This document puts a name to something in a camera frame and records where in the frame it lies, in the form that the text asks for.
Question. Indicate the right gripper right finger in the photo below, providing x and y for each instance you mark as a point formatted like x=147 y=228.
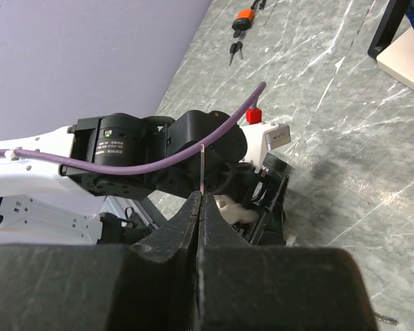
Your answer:
x=270 y=287

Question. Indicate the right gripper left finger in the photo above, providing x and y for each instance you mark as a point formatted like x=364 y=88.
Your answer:
x=146 y=286

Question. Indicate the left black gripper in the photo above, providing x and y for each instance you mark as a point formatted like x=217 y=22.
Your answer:
x=266 y=197

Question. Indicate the black-headed key bunch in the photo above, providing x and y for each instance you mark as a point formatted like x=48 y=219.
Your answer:
x=234 y=49

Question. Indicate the orange padlock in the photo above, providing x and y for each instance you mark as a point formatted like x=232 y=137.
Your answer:
x=244 y=19

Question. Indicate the black padlock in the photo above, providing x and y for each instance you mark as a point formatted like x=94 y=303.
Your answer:
x=272 y=167

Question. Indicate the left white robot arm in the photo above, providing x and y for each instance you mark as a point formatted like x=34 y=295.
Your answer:
x=126 y=157

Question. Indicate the three-tier shelf rack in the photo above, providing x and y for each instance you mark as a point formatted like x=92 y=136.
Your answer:
x=392 y=45

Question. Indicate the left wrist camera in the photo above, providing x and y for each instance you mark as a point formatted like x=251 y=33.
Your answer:
x=262 y=137

